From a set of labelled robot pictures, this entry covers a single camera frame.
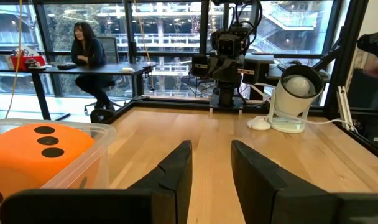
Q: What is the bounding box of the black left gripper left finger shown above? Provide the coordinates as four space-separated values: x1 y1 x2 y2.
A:
0 139 193 224

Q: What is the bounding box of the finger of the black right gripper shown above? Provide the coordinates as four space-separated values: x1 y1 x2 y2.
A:
191 55 210 77
242 60 262 85

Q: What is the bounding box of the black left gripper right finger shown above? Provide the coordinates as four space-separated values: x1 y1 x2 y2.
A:
231 139 378 224

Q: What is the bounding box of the orange foam die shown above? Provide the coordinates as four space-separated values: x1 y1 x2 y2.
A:
0 124 96 224

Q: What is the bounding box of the black keyboard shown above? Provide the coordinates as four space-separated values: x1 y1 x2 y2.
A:
276 60 303 72

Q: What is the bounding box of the white webcam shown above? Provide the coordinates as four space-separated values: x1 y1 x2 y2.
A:
268 64 326 134

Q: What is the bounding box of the clear plastic bin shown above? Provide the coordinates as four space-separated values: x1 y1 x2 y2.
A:
0 118 118 224

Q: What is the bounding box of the black clamp knob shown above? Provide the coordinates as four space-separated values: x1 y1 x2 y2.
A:
90 108 116 124

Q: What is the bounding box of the person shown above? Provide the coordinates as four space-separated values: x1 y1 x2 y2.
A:
70 21 116 110

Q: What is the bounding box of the red box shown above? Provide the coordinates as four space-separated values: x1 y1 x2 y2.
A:
9 55 47 71

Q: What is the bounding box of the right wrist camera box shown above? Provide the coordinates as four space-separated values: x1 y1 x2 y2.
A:
215 30 241 58

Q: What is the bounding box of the white round lamp switch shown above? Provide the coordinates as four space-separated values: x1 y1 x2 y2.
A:
247 116 272 132

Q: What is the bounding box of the yellow hanging cable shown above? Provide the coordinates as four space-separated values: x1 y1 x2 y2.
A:
4 0 24 119
132 0 156 91

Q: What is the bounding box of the silver aluminium bracket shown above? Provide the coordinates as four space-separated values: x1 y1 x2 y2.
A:
336 86 353 132

